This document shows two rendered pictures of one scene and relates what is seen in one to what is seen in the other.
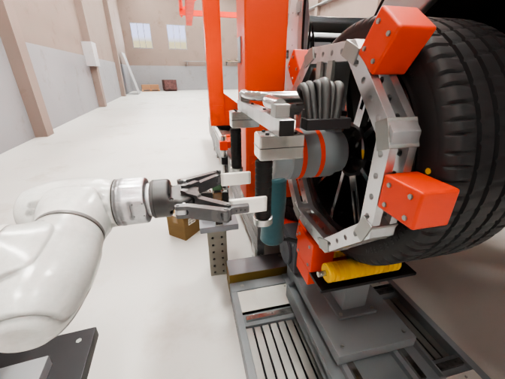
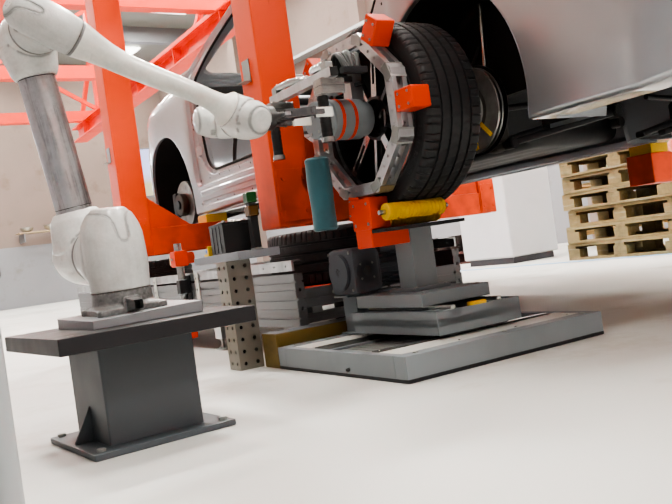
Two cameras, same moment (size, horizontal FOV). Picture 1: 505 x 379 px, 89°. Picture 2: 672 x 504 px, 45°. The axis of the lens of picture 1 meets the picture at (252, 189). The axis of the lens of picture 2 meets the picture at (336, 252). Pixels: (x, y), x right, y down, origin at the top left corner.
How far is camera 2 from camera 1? 218 cm
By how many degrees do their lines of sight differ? 30
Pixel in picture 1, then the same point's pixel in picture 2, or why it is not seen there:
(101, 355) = not seen: hidden behind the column
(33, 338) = (265, 121)
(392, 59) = (379, 37)
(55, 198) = not seen: hidden behind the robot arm
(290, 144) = (336, 83)
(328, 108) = (352, 61)
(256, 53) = (268, 69)
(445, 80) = (407, 42)
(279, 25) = (285, 46)
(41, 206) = not seen: hidden behind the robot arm
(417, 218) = (412, 98)
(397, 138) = (393, 70)
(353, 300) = (424, 274)
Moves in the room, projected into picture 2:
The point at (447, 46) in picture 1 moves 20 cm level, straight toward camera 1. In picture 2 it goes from (405, 30) to (393, 15)
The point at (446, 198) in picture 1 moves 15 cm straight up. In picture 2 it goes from (423, 88) to (416, 40)
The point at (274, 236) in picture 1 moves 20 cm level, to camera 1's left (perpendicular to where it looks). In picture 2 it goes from (329, 217) to (274, 224)
